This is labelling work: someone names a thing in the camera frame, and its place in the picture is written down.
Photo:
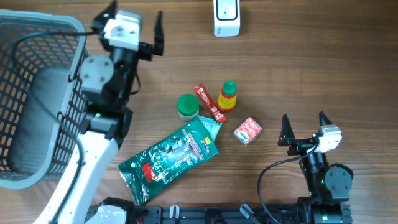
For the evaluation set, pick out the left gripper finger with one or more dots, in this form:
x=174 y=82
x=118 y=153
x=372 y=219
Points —
x=158 y=48
x=102 y=18

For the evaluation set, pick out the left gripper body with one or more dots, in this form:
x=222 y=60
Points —
x=146 y=50

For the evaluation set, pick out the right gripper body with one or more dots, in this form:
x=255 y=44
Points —
x=300 y=147

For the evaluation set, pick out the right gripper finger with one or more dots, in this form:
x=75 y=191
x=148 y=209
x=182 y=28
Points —
x=287 y=136
x=323 y=119

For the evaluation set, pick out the red white small carton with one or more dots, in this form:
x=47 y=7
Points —
x=248 y=131

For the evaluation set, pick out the red coffee stick sachet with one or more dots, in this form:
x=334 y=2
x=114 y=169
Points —
x=217 y=114

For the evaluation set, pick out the green snack bag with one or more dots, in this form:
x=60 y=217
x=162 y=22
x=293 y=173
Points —
x=154 y=169

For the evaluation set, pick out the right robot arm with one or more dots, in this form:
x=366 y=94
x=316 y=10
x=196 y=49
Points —
x=328 y=184

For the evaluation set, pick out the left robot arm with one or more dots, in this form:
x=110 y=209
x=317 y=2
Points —
x=106 y=82

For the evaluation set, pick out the white barcode scanner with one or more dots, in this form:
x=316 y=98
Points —
x=227 y=21

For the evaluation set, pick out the green lid jar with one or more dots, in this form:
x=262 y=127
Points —
x=187 y=107

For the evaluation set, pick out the red sauce bottle green cap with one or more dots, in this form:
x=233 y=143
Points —
x=227 y=98

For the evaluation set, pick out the light blue wipes pack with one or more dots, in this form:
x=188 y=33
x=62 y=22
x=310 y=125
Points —
x=211 y=125

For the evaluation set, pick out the grey plastic basket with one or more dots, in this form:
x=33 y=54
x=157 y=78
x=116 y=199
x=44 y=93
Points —
x=41 y=98

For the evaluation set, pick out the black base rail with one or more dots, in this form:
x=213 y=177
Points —
x=115 y=210

